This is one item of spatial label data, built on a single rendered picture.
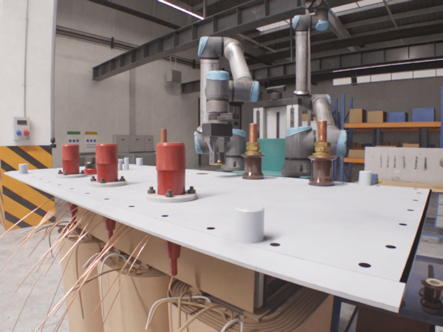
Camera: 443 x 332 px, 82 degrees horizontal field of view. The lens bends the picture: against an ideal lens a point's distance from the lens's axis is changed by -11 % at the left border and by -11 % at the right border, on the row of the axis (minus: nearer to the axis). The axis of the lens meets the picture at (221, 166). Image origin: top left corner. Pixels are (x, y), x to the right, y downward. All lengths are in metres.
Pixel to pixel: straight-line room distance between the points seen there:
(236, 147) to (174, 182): 1.21
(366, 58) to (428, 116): 5.25
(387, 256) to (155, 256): 0.72
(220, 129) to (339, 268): 0.85
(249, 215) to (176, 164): 0.32
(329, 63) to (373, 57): 1.91
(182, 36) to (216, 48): 8.61
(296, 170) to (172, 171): 1.01
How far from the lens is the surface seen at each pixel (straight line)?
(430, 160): 5.63
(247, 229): 0.38
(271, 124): 1.94
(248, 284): 0.70
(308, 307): 0.82
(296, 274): 0.32
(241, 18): 8.68
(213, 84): 1.10
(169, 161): 0.66
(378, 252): 0.39
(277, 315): 0.77
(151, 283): 0.97
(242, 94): 1.23
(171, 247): 0.71
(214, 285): 0.77
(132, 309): 1.04
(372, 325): 1.52
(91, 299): 1.44
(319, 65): 13.41
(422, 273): 1.65
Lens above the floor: 1.49
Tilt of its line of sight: 4 degrees down
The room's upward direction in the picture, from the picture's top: straight up
